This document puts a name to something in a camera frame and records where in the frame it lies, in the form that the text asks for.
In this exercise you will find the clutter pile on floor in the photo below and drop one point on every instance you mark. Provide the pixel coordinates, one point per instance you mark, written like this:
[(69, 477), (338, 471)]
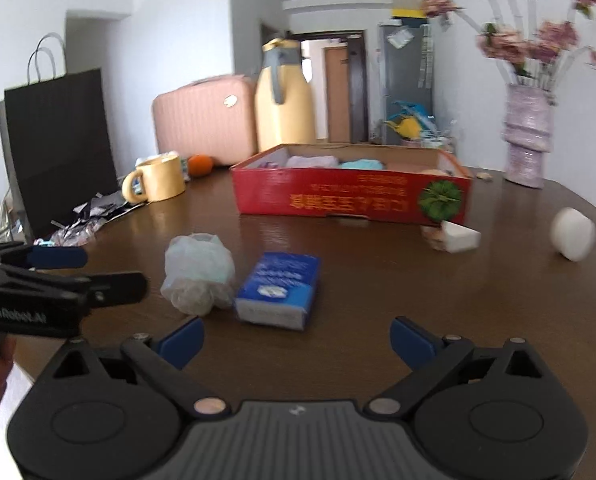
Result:
[(413, 126)]

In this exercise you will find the lilac folded towel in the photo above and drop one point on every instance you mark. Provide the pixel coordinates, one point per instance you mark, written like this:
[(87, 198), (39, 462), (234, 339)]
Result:
[(306, 162)]

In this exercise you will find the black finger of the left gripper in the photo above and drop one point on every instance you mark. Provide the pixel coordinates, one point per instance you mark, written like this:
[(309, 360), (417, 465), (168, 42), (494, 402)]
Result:
[(20, 287), (25, 256)]

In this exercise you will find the orange fruit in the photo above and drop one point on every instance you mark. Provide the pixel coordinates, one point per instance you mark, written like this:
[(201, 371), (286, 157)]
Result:
[(199, 166)]

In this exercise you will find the blue tissue pack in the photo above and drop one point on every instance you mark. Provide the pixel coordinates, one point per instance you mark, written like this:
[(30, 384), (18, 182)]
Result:
[(279, 291)]

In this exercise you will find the white foam block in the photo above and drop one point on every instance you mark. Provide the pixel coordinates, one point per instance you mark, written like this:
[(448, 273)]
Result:
[(451, 237)]

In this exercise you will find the pink suitcase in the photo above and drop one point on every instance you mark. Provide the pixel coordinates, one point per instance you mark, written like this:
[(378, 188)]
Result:
[(213, 117)]

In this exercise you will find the yellow mug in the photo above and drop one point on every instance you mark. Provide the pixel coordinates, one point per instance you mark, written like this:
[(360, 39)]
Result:
[(154, 180)]

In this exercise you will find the crumpled foil wrappers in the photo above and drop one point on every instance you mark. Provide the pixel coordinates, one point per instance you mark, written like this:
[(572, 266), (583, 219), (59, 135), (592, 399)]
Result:
[(88, 219)]

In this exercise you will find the purple glitter vase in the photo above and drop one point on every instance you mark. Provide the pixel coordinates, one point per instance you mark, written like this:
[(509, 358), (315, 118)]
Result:
[(528, 131)]

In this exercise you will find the grey refrigerator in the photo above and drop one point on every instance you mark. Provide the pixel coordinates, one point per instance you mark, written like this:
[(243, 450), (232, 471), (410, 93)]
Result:
[(405, 69)]

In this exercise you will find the black paper bag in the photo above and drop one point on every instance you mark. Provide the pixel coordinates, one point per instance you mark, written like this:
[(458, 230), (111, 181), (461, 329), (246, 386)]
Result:
[(56, 148)]

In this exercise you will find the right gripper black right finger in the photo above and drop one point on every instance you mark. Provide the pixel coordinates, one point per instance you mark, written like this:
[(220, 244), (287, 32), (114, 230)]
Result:
[(432, 360)]

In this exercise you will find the crumpled plastic bag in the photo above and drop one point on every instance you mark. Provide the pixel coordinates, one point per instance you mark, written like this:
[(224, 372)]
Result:
[(199, 274)]

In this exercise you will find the white round sponge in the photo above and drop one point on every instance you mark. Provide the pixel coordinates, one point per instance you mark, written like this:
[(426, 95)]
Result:
[(572, 234)]

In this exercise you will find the red cardboard box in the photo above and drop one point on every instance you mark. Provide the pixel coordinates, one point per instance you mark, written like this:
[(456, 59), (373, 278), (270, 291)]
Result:
[(414, 186)]

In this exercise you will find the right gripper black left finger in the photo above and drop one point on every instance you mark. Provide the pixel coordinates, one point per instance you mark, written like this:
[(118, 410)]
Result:
[(159, 366)]

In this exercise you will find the yellow thermos jug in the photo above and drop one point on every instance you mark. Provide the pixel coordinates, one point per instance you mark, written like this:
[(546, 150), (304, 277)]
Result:
[(283, 99)]

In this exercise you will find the dried pink flowers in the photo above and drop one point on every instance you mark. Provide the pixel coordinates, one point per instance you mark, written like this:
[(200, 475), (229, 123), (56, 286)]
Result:
[(528, 52)]

